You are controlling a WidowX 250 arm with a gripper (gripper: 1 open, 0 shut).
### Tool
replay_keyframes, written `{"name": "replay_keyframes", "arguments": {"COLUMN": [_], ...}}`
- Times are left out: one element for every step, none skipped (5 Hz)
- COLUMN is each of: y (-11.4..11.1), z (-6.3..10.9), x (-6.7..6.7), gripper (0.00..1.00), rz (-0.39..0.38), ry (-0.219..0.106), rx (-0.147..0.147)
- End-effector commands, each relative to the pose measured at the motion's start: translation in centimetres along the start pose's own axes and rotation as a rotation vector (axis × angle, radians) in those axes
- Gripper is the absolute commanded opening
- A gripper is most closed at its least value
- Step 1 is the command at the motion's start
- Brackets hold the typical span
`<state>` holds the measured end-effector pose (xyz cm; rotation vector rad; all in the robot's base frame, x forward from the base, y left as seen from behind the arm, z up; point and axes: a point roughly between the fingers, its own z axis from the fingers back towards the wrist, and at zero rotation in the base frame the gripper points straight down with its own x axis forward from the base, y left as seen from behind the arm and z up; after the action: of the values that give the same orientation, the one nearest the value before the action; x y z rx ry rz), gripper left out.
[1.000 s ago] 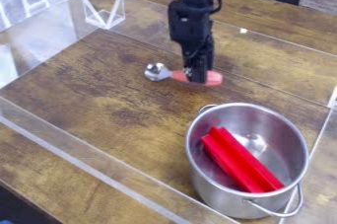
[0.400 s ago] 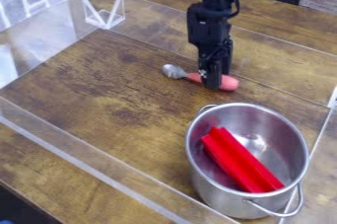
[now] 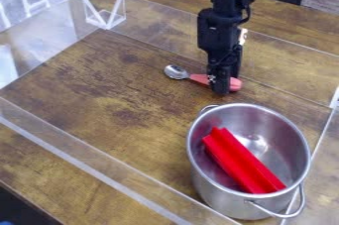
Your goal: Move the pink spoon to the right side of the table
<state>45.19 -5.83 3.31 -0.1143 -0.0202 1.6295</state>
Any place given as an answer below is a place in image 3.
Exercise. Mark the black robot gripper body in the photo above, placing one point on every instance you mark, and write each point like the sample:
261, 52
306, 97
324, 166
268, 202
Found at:
218, 34

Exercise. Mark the red rectangular block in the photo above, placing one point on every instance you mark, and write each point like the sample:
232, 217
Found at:
240, 163

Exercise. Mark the stainless steel pot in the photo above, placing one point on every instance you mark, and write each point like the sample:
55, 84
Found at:
277, 143

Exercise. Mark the clear acrylic triangle bracket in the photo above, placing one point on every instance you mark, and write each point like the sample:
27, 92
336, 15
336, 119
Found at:
106, 19

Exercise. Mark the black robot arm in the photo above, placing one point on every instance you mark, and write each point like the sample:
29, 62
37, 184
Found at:
233, 6

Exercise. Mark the clear acrylic barrier panel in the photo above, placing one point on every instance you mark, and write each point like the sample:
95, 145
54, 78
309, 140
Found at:
149, 191

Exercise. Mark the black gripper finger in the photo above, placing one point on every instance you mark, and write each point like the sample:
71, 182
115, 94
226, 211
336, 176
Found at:
237, 61
220, 77

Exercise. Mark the pink handled metal spoon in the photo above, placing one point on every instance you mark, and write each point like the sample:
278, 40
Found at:
180, 73

